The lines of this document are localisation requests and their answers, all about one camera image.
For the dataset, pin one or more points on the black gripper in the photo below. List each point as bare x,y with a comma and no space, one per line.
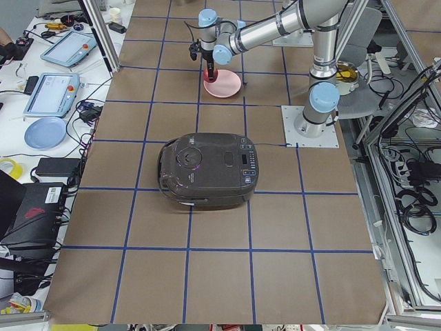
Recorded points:
207,56

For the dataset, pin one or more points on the red apple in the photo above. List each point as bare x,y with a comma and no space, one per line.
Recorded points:
210,76

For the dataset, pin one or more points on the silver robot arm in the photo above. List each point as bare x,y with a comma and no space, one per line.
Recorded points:
220,39

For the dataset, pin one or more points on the pink plate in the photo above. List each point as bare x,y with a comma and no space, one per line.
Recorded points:
227,84

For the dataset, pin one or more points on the white bowl yellow contents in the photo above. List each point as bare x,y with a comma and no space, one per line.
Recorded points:
347,78

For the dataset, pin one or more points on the blue plate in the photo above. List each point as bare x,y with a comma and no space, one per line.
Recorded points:
45,133

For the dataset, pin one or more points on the dark brown rice cooker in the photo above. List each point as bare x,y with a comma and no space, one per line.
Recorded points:
208,170

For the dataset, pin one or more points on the upper blue teach pendant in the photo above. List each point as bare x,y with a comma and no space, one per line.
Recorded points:
71,49

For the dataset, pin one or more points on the blue teach pendant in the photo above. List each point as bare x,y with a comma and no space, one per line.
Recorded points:
53,95
71,49

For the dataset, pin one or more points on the grey office chair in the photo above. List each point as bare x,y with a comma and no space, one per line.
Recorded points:
360,102

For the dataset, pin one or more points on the lower blue teach pendant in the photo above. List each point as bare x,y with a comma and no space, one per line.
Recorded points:
53,95

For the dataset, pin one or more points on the black smartphone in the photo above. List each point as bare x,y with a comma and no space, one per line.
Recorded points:
31,83

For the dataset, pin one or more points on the black power adapter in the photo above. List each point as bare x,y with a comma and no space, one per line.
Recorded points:
56,167

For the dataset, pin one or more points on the yellow tape roll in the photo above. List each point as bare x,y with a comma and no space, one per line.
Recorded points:
11,167

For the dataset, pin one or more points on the black computer box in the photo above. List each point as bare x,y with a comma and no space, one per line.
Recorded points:
38,218

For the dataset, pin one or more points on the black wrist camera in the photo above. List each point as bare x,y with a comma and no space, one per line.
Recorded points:
194,50

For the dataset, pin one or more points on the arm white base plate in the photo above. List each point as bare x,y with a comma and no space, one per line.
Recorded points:
297,39
299,133

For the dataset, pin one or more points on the aluminium frame post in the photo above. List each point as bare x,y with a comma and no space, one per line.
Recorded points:
99,30

